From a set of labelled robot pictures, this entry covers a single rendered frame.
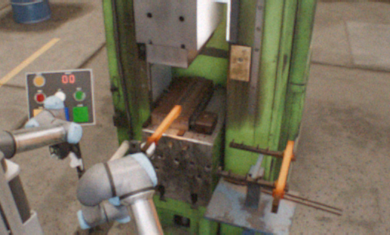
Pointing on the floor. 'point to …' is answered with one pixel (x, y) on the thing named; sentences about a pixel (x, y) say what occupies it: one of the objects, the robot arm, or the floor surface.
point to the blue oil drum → (30, 10)
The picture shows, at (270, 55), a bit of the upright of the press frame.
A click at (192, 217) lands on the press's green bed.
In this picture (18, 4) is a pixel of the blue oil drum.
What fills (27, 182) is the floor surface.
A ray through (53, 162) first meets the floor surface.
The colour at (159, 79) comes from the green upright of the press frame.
